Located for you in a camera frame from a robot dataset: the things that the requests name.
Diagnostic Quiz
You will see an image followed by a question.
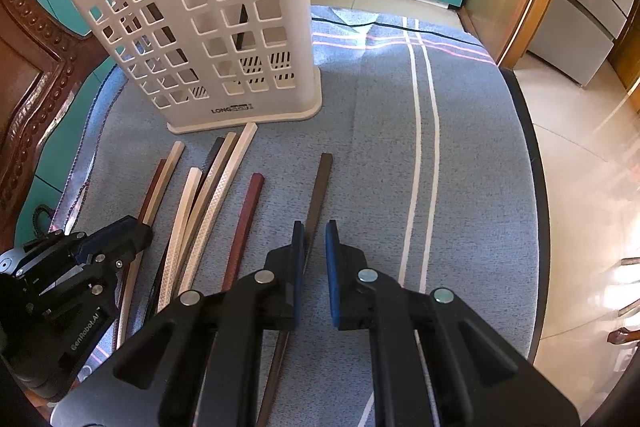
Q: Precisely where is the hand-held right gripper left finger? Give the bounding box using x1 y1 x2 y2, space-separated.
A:
80 221 308 427

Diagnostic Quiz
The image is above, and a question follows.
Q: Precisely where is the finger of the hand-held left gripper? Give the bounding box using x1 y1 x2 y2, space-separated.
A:
75 215 154 264

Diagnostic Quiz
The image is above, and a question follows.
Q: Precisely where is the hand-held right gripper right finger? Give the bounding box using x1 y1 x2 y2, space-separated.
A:
325 219 581 427

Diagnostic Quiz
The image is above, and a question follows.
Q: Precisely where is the red-brown chopstick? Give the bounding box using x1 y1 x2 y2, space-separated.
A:
137 158 168 225
221 173 265 293

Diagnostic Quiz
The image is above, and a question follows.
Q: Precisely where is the dark brown chopstick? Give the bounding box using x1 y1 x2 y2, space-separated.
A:
254 153 335 415

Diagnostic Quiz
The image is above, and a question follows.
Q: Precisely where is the tan patterned chopstick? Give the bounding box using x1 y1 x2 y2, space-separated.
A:
157 132 238 313

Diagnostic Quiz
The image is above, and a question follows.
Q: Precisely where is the blue striped tablecloth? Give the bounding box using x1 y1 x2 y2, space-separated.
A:
52 4 543 427

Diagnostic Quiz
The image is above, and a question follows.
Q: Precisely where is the carved wooden chair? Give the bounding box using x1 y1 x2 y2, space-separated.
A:
0 0 191 258

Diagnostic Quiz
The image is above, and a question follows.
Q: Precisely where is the round black-rimmed table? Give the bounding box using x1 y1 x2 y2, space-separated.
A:
497 64 546 365

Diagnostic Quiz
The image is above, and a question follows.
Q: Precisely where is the silver refrigerator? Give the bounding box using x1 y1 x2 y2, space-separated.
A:
527 0 636 88

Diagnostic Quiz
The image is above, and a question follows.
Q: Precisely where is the thin black cable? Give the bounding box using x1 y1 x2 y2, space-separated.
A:
372 22 478 44

